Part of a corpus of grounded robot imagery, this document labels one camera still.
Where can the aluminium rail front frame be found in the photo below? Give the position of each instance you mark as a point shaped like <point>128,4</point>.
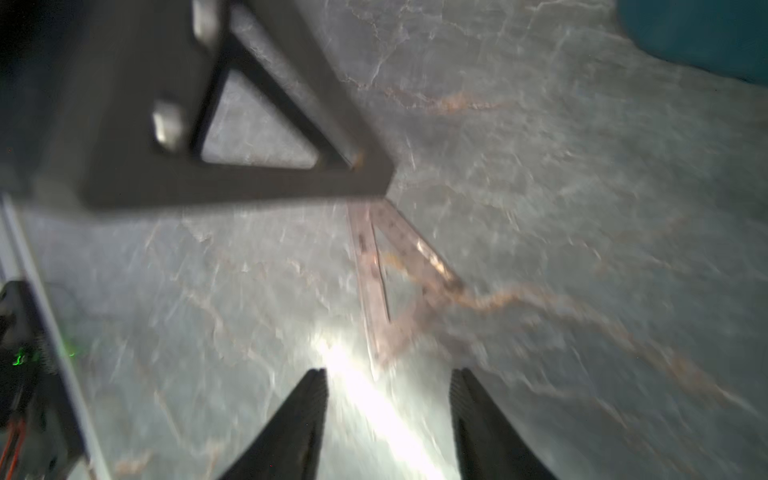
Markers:
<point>17,263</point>

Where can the pink small triangle ruler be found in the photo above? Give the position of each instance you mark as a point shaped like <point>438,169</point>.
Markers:
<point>379,231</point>

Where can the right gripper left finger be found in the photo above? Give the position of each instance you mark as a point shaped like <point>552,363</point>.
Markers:
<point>289,445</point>

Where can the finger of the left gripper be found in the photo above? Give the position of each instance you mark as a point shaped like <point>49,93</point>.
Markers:
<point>118,97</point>

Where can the teal plastic storage box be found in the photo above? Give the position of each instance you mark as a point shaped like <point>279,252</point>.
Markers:
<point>727,38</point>

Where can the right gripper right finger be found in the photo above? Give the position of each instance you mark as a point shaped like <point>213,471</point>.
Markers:
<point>487,446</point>

